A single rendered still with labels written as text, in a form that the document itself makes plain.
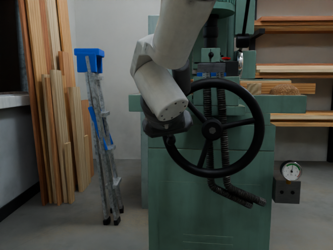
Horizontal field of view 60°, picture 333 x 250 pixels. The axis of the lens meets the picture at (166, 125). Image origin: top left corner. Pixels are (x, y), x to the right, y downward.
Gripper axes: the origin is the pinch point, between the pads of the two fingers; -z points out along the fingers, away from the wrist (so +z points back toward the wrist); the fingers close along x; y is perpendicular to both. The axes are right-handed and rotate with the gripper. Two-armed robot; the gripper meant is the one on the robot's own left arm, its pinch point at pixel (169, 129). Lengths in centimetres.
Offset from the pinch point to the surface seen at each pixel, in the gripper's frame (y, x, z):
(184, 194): -11.7, 0.3, -35.4
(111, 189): 13, -48, -118
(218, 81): 11.0, 15.7, 0.7
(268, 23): 160, 111, -168
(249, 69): 37, 38, -40
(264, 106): 9.6, 32.1, -19.8
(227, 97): 10.6, 19.0, -9.8
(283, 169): -11.3, 33.3, -24.3
